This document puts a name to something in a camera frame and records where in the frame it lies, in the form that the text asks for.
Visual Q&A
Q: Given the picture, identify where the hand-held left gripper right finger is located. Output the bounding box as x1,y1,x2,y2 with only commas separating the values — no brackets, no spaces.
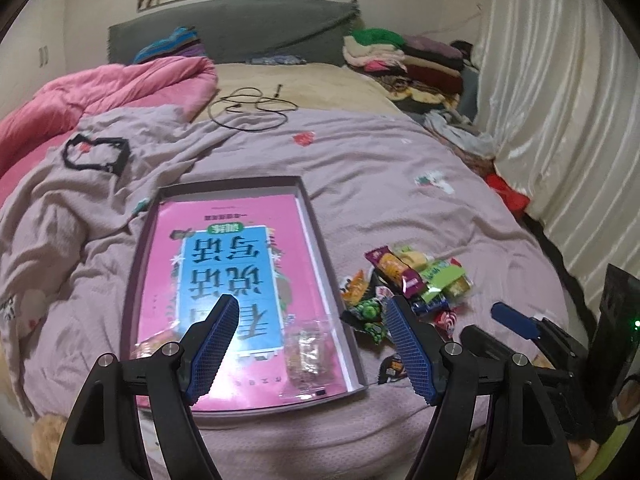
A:
386,294,576,480

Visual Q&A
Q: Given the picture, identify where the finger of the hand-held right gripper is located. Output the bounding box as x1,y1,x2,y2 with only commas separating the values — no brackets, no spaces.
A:
491,301,556,346
459,325,517,358

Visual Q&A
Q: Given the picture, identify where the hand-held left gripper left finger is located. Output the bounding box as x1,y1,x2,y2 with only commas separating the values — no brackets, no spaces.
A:
50,294,240,480

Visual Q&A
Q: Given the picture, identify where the red snack packet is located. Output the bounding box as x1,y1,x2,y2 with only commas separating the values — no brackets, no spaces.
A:
434,310,460,336

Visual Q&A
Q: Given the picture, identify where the dark blue snack packet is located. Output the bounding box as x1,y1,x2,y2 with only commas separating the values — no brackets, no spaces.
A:
410,290,451,317

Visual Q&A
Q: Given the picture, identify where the black green pea packet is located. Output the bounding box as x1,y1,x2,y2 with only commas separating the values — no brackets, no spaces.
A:
341,297,391,345

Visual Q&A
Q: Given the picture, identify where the purple snack bar packet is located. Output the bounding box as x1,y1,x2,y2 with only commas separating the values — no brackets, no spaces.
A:
364,246,426,297

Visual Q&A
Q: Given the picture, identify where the light green snack packet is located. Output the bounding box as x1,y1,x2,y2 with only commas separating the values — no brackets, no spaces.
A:
419,257,473,303

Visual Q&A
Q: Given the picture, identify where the yellow candy clear packet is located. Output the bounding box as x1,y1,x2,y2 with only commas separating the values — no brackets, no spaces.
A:
395,245,436,271

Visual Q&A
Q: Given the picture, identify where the grey-purple cardboard box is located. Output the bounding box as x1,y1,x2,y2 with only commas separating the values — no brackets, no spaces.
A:
119,175,370,413

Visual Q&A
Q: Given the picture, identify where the clear wrapped pastry packet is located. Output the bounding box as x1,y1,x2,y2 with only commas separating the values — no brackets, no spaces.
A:
131,332,183,361

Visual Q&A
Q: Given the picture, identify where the clear plastic snack packet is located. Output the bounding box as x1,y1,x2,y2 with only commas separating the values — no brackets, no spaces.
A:
282,317,333,393

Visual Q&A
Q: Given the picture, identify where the pink book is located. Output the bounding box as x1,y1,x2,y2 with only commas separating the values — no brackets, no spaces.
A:
136,192,351,408

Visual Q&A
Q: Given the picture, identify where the red bag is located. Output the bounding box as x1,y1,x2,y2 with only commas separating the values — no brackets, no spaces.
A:
484,172,532,218

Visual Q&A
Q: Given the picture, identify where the brown plush toy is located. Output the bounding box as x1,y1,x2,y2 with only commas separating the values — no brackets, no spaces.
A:
30,412,68,476

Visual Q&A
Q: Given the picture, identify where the cream curtain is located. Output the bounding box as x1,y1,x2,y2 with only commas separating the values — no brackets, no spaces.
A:
470,0,640,311

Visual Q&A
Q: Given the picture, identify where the beige bed sheet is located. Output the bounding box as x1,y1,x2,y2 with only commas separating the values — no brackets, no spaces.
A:
192,61,416,123

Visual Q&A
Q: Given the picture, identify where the pink quilt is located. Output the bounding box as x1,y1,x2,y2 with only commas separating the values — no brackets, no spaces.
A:
0,56,220,181

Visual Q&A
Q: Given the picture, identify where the stack of folded clothes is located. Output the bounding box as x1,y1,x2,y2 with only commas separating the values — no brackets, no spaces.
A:
342,27,481,111

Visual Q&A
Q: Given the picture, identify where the blue patterned cloth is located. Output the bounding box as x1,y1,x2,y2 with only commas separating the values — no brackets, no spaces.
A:
247,54,307,66

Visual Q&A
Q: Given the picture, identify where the striped colourful pillow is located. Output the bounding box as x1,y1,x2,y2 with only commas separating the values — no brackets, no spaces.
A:
132,26,207,65

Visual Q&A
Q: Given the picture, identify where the grey headboard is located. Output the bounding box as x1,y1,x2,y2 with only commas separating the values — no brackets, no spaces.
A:
107,0,365,67

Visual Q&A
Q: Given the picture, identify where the white wardrobe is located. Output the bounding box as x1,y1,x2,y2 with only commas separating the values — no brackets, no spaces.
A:
0,0,71,121

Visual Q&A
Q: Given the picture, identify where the black plastic frame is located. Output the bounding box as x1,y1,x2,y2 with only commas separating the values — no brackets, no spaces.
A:
62,134,133,177

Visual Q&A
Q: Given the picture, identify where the black cable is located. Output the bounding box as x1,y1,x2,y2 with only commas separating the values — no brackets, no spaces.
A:
207,82,298,132

